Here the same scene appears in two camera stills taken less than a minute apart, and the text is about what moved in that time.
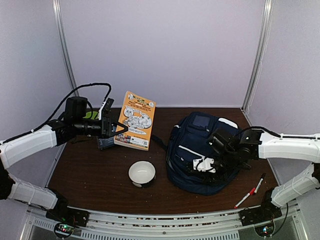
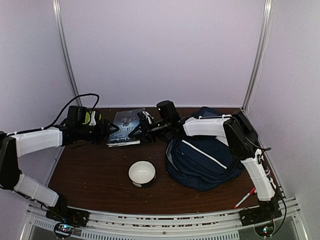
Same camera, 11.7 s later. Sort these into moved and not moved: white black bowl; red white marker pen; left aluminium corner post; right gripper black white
Moved: right gripper black white
Not moved: red white marker pen; white black bowl; left aluminium corner post
